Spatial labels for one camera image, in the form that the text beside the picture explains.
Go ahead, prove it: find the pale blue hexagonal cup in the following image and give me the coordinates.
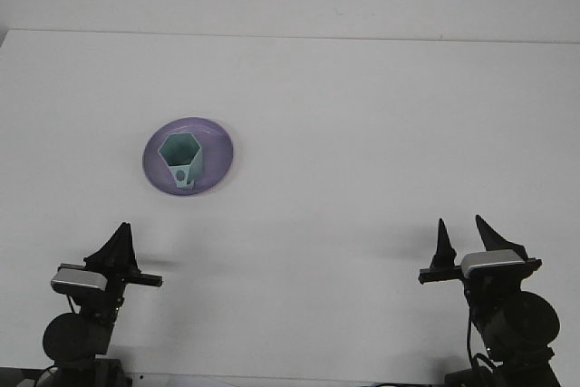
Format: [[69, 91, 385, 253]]
[[158, 132, 205, 190]]

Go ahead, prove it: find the pale purple round plate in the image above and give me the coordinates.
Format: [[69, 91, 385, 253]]
[[141, 115, 236, 198]]

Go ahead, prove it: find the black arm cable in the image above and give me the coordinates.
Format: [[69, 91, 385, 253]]
[[466, 317, 498, 375], [36, 363, 62, 386]]

